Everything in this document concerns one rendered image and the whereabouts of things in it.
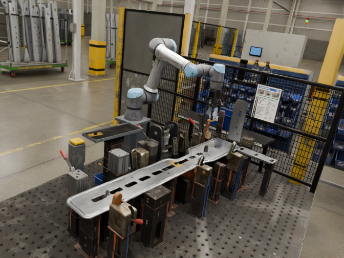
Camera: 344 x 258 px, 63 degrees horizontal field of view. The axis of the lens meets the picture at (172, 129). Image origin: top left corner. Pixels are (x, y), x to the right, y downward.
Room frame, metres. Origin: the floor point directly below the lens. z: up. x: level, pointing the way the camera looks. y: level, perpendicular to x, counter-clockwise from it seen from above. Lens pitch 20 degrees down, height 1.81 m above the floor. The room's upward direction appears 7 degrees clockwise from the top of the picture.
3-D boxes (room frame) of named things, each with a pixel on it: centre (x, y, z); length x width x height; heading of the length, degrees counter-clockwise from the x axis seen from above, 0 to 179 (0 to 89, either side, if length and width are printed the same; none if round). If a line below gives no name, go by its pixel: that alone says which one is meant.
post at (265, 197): (1.86, -0.73, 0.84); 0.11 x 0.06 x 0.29; 52
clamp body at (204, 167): (1.54, -0.23, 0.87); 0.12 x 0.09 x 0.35; 52
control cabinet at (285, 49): (8.53, -2.58, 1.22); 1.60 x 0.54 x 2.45; 61
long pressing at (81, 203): (1.58, -0.05, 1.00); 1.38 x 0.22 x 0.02; 142
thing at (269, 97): (2.35, -0.76, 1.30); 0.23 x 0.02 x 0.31; 52
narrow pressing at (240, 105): (2.17, -0.51, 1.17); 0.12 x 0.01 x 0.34; 52
